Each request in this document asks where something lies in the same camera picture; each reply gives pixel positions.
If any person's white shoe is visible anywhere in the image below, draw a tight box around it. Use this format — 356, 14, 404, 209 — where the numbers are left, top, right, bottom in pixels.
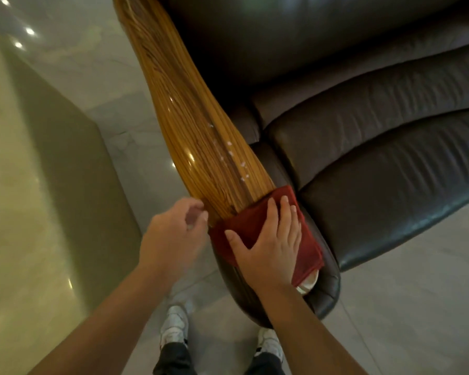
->
159, 305, 190, 350
254, 328, 284, 363

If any person's right trouser leg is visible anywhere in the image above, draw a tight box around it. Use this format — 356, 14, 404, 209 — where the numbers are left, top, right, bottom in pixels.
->
247, 352, 287, 375

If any dark brown leather sofa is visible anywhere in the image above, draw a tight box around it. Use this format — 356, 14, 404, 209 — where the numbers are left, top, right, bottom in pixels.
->
156, 0, 469, 329

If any person's right white shoe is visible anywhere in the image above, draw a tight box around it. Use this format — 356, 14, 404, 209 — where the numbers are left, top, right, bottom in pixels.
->
254, 328, 284, 363

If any person's left white shoe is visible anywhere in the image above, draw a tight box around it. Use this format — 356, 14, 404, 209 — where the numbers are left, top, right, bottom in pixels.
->
159, 305, 190, 350

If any person's left hand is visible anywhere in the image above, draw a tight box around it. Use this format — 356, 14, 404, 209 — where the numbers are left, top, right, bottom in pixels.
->
139, 197, 209, 278

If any person's left forearm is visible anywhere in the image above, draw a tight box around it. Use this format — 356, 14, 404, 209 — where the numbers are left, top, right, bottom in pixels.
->
27, 259, 182, 375

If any red cleaning cloth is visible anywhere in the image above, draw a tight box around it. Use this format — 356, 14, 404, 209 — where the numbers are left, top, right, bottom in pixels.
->
209, 186, 325, 287

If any person's right hand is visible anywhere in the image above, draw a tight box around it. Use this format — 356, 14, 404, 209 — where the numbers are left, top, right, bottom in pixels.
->
224, 196, 302, 294

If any person's trouser leg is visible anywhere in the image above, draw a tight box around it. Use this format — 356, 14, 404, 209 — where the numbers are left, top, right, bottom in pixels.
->
247, 352, 287, 375
152, 342, 198, 375

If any person's right forearm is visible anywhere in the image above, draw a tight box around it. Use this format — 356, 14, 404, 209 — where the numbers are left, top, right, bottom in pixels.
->
256, 284, 370, 375

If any glossy wooden sofa armrest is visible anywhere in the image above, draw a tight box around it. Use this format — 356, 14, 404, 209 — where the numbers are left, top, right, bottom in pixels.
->
113, 0, 276, 227

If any person's left trouser leg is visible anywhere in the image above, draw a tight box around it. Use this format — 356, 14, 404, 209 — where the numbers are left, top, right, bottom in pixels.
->
152, 342, 198, 375

